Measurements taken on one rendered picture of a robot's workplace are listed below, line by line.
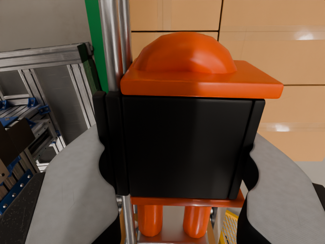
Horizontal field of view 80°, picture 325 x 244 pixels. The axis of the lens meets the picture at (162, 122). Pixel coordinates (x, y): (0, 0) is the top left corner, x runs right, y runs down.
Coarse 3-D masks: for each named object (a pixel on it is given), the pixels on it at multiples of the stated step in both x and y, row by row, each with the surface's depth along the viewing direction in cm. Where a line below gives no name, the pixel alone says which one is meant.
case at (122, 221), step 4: (120, 216) 86; (136, 216) 86; (120, 220) 84; (136, 220) 84; (120, 224) 83; (124, 224) 83; (208, 224) 83; (124, 228) 81; (208, 228) 82; (124, 232) 80; (208, 232) 80; (212, 232) 80; (124, 236) 78; (136, 236) 79; (208, 236) 79; (212, 236) 79; (124, 240) 77; (136, 240) 77; (208, 240) 78; (212, 240) 78
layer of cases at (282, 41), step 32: (160, 0) 65; (192, 0) 65; (224, 0) 65; (256, 0) 65; (288, 0) 65; (320, 0) 64; (160, 32) 70; (224, 32) 69; (256, 32) 69; (288, 32) 69; (320, 32) 69; (256, 64) 75; (288, 64) 75; (320, 64) 75; (288, 96) 81; (320, 96) 81; (288, 128) 89; (320, 128) 88; (320, 160) 98
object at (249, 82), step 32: (128, 96) 9; (160, 96) 9; (192, 96) 9; (224, 96) 9; (256, 96) 9; (128, 128) 10; (160, 128) 10; (192, 128) 10; (224, 128) 10; (256, 128) 10; (128, 160) 11; (160, 160) 11; (192, 160) 11; (224, 160) 11; (160, 192) 12; (192, 192) 12; (224, 192) 12
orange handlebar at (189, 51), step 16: (176, 32) 10; (192, 32) 10; (144, 48) 10; (160, 48) 10; (176, 48) 9; (192, 48) 9; (208, 48) 9; (224, 48) 10; (144, 64) 10; (160, 64) 10; (176, 64) 10; (192, 64) 10; (208, 64) 10; (224, 64) 10; (144, 208) 15; (160, 208) 16; (192, 208) 15; (208, 208) 15; (144, 224) 16; (160, 224) 17; (192, 224) 16
